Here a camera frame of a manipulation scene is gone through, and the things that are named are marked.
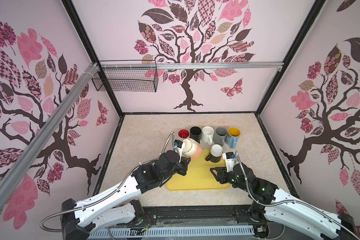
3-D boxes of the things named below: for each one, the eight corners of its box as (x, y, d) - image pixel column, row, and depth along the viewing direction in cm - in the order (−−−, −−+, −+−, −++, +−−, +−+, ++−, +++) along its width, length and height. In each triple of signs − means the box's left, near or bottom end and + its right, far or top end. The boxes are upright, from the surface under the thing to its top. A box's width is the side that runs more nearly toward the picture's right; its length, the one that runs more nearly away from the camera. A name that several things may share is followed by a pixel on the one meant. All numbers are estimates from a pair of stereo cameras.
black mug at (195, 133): (189, 143, 104) (190, 135, 97) (189, 134, 109) (190, 126, 102) (201, 143, 104) (202, 135, 97) (200, 134, 109) (201, 126, 102)
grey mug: (214, 148, 101) (217, 140, 93) (212, 136, 108) (214, 127, 100) (226, 148, 101) (229, 140, 93) (223, 135, 108) (226, 127, 100)
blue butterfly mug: (222, 146, 101) (226, 138, 94) (226, 134, 109) (229, 125, 101) (234, 150, 99) (238, 142, 92) (237, 137, 107) (241, 128, 99)
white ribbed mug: (202, 146, 102) (203, 139, 96) (200, 133, 110) (201, 126, 103) (213, 146, 102) (215, 139, 96) (211, 133, 110) (213, 126, 103)
